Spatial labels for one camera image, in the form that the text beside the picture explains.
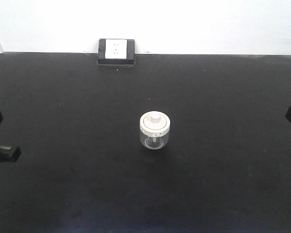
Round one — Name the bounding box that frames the glass jar with white lid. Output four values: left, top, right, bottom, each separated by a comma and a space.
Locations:
140, 111, 171, 150

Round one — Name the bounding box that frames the white socket in black base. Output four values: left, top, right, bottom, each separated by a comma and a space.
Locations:
97, 38, 135, 66

